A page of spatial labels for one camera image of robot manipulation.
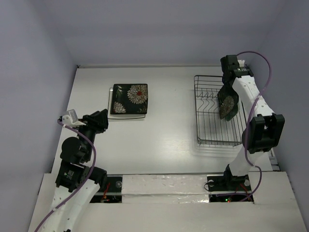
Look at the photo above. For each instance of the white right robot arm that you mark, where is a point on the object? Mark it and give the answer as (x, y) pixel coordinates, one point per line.
(263, 128)

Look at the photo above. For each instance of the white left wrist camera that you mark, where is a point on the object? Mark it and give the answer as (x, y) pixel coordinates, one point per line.
(69, 118)

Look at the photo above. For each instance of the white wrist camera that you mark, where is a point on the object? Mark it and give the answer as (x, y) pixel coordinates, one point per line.
(69, 118)
(242, 63)

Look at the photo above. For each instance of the dark patterned plate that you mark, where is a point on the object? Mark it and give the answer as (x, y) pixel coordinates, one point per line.
(129, 99)

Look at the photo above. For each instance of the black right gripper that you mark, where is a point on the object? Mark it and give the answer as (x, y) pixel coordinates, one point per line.
(227, 79)

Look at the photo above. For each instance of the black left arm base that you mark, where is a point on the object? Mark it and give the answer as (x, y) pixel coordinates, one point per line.
(114, 184)

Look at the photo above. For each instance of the wire dish rack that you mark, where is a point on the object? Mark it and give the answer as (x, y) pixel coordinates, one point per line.
(211, 130)

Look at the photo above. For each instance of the white foam block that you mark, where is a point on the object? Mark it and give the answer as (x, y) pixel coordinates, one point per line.
(164, 184)

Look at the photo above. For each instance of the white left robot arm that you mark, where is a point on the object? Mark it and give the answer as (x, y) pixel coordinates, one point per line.
(78, 178)

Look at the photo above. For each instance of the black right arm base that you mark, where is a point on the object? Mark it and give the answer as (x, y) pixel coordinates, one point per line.
(218, 183)

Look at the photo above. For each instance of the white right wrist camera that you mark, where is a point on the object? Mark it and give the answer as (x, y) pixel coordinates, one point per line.
(242, 63)

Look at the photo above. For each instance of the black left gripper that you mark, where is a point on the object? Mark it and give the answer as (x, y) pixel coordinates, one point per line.
(98, 120)

